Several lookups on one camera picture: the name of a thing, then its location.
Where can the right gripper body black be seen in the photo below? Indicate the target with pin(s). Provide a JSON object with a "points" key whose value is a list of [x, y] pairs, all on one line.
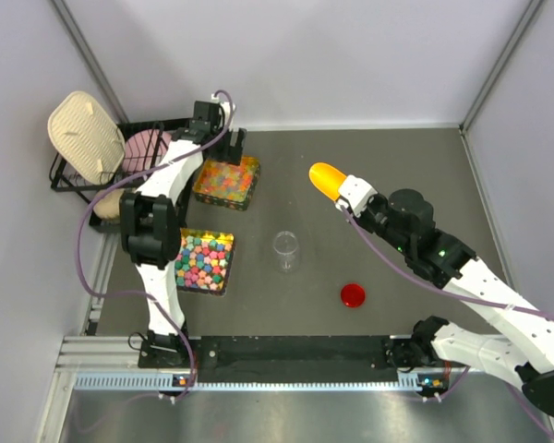
{"points": [[375, 212]]}

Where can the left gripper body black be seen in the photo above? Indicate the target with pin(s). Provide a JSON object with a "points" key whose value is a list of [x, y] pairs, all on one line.
{"points": [[233, 143]]}

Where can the green tin translucent star candies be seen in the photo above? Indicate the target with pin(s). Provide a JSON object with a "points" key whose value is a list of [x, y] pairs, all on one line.
{"points": [[227, 185]]}

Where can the orange plastic scoop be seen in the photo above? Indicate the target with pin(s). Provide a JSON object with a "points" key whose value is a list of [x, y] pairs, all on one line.
{"points": [[327, 179]]}

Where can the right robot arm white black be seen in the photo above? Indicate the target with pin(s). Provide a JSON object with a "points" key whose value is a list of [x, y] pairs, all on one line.
{"points": [[522, 356]]}

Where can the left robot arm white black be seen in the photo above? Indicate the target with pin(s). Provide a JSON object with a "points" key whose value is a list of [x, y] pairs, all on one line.
{"points": [[151, 226]]}

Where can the tin with opaque star candies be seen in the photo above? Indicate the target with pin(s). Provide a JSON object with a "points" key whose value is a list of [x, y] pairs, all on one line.
{"points": [[204, 261]]}

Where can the pink bowl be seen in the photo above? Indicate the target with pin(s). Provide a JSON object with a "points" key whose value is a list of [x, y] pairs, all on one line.
{"points": [[145, 150]]}

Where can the red round lid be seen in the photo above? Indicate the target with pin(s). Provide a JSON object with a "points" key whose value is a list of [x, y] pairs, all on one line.
{"points": [[353, 295]]}

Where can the clear plastic cup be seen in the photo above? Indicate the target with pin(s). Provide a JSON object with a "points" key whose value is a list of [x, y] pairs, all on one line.
{"points": [[286, 249]]}

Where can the beige round bowl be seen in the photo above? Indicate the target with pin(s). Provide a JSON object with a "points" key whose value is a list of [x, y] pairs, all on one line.
{"points": [[107, 208]]}

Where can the beige ribbed tray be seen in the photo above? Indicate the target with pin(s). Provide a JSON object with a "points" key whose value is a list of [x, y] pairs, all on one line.
{"points": [[85, 135]]}

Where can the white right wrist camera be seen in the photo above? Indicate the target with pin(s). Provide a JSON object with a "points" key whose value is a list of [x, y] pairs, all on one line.
{"points": [[354, 195]]}

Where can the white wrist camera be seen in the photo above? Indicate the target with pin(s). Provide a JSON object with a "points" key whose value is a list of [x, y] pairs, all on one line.
{"points": [[354, 195], [227, 107]]}

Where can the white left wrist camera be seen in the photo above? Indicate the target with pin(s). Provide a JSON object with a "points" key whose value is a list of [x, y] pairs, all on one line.
{"points": [[227, 107]]}

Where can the black wire dish rack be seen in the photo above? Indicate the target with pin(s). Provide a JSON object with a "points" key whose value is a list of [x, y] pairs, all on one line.
{"points": [[64, 178]]}

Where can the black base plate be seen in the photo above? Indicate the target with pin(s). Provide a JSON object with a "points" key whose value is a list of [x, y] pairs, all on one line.
{"points": [[289, 358]]}

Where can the aluminium frame rail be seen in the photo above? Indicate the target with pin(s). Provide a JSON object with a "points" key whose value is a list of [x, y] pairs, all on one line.
{"points": [[263, 300]]}

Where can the grey slotted cable duct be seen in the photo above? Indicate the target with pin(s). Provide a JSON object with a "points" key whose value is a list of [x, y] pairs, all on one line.
{"points": [[174, 383]]}

